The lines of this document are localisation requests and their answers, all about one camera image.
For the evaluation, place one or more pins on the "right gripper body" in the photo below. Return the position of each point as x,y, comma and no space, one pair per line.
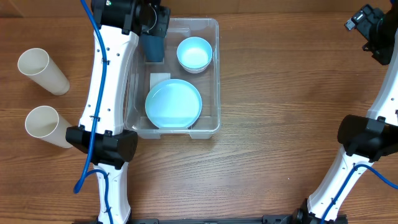
379,28

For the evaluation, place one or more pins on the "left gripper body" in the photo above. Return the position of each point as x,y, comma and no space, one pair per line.
148,25

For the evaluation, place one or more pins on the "dark blue cup front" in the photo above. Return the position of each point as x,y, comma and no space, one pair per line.
153,48

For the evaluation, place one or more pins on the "light blue bowl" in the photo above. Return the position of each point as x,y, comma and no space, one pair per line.
194,52

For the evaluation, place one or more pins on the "light blue plate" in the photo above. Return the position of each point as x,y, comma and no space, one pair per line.
173,103

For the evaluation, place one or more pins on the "cream cup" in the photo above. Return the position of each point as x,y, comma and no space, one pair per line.
37,64
45,123

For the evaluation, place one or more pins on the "cream cup front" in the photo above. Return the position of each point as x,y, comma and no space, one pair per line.
45,123

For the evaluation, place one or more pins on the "grey bowl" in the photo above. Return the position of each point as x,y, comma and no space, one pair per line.
194,70

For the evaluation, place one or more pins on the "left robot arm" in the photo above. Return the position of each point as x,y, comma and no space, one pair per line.
100,133

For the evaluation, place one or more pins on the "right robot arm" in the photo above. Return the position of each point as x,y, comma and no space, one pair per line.
363,139

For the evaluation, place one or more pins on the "white label in bin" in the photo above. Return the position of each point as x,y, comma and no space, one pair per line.
156,78

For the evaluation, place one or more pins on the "clear plastic storage bin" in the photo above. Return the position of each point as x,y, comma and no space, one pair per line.
207,82

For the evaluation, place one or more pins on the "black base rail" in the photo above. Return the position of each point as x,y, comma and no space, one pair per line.
265,219

